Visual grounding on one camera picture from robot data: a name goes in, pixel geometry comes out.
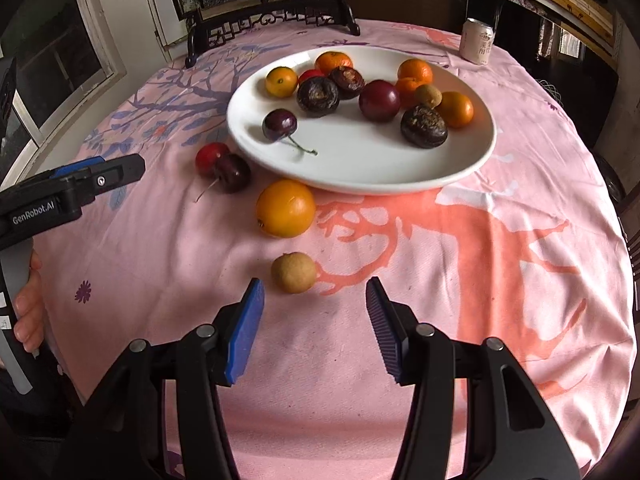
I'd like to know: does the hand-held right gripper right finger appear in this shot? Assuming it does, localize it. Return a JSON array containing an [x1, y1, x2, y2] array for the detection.
[[365, 276, 583, 480]]

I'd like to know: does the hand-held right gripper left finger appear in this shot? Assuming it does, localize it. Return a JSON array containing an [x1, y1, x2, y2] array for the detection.
[[70, 277, 266, 480]]

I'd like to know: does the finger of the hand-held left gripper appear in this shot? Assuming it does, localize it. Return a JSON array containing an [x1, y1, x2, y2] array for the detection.
[[52, 156, 106, 179], [62, 155, 146, 206]]

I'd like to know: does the tan longan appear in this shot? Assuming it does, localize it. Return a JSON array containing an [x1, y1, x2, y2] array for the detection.
[[414, 84, 443, 109], [271, 252, 317, 293]]

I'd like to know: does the dark cherry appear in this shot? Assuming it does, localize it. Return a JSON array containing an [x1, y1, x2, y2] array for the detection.
[[262, 108, 319, 156], [195, 154, 252, 203]]

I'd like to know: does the smooth orange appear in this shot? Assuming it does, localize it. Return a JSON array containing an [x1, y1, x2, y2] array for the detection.
[[436, 91, 474, 129], [256, 179, 317, 239]]

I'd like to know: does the white oval plate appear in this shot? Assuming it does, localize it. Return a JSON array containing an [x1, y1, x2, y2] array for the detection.
[[226, 46, 497, 196]]

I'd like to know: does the small yellow orange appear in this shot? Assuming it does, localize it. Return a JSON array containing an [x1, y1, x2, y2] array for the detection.
[[265, 67, 299, 99]]

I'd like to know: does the dark water chestnut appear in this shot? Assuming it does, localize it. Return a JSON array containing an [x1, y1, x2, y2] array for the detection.
[[400, 105, 449, 149], [328, 66, 365, 100], [296, 77, 341, 118]]

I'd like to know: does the red plum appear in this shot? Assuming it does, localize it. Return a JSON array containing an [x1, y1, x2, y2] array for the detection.
[[358, 79, 401, 123]]

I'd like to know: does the mandarin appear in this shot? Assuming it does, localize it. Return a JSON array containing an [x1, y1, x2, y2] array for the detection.
[[315, 51, 354, 75], [397, 58, 434, 86], [395, 77, 426, 108]]

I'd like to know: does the person's left hand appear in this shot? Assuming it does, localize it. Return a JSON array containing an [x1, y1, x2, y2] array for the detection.
[[12, 252, 46, 356]]

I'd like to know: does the pink printed tablecloth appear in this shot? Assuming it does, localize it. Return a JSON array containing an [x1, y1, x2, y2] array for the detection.
[[30, 17, 638, 480]]

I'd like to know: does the window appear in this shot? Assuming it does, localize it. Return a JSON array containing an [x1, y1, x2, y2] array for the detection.
[[0, 0, 126, 161]]

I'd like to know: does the round deer screen black stand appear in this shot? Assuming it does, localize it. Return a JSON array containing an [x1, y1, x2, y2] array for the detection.
[[165, 0, 361, 68]]

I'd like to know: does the beverage can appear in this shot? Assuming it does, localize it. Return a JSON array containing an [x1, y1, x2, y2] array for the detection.
[[460, 17, 496, 66]]

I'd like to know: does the white wall shelf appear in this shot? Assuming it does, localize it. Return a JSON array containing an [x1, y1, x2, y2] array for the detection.
[[470, 0, 621, 56]]

